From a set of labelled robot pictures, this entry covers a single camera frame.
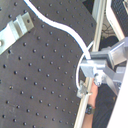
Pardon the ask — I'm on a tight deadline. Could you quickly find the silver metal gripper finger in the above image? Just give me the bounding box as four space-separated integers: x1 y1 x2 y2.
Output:
79 49 122 97

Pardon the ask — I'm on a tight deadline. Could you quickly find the white cable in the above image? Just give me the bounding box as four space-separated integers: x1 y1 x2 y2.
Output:
23 0 95 91

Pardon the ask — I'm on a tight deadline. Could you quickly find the person's forearm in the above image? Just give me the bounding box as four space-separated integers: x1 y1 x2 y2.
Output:
82 84 98 128

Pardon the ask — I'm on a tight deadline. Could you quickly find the small metal clip fixture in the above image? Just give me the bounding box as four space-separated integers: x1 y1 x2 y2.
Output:
77 81 87 98

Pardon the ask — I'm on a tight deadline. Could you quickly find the black wristwatch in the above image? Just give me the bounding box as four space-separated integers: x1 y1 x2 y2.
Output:
85 104 95 115

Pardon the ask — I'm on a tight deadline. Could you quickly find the aluminium frame rail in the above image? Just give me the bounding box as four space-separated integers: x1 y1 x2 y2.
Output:
73 0 108 128

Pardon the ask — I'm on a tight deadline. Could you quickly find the metal cable clip bracket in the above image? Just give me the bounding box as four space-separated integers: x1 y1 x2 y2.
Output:
0 13 34 55

